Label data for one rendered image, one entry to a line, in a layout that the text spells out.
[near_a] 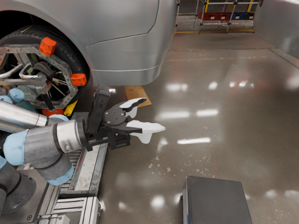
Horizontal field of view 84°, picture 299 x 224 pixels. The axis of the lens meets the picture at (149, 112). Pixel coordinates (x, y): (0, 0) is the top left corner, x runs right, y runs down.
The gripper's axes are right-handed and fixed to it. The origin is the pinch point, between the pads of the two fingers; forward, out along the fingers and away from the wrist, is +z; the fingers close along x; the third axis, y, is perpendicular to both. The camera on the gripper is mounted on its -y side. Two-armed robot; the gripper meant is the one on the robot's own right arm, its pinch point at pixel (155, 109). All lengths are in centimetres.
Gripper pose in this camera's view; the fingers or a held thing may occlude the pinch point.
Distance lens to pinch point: 45.1
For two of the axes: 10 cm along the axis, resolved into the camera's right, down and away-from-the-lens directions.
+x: 3.2, 5.3, -7.8
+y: 0.5, 8.2, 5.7
